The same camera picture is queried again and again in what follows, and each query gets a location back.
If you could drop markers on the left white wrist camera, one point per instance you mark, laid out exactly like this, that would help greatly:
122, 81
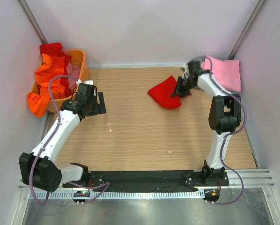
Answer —
88, 82

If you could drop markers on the red t-shirt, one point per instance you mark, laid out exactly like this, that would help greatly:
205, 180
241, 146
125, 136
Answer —
161, 94

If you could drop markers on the folded pink t-shirt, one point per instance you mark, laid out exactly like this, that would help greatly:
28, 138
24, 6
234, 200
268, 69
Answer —
226, 72

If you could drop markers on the aluminium frame post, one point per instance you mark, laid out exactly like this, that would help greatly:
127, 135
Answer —
29, 15
260, 5

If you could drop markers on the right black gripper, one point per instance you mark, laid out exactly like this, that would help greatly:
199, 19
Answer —
179, 91

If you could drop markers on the right aluminium frame post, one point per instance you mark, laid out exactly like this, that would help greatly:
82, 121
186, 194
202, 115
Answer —
260, 5

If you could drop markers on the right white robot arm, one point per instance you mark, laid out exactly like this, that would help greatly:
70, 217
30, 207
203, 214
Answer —
224, 116

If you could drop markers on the white slotted cable duct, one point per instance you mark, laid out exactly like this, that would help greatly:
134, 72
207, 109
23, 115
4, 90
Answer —
76, 194

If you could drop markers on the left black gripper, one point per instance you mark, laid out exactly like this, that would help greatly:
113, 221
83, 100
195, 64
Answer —
99, 108

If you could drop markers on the orange t-shirt in basket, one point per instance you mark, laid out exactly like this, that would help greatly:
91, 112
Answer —
51, 67

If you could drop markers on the dark red shirt in basket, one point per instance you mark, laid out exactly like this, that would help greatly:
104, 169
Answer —
59, 86

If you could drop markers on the left aluminium frame post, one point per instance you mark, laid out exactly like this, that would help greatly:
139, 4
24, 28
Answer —
29, 15

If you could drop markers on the dusty pink shirt in basket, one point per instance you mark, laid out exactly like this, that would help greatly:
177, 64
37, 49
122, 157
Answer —
73, 71

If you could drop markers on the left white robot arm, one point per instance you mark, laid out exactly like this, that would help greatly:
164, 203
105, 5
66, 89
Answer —
38, 168

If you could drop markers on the orange plastic laundry basket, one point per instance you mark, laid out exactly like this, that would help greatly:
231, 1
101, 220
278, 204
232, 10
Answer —
78, 58

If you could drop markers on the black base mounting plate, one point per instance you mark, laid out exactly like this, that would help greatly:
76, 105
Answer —
154, 181

